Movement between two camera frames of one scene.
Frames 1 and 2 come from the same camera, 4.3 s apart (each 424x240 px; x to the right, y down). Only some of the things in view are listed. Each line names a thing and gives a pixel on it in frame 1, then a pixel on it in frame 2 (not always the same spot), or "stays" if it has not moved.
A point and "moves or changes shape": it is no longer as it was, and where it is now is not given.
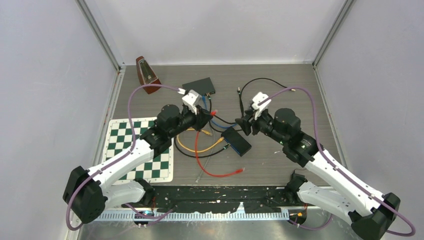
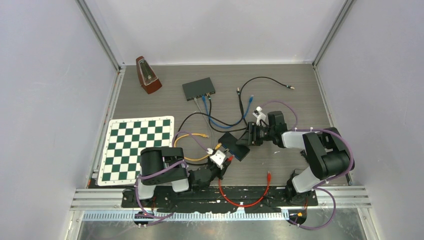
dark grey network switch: x=203 y=86 stays
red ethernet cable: x=239 y=171 moves or changes shape
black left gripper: x=201 y=118 → x=222 y=172
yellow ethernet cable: x=220 y=140 moves or changes shape
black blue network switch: x=236 y=141 moves or changes shape
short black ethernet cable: x=225 y=147 moves or changes shape
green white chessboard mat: x=118 y=139 stays
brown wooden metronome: x=147 y=75 stays
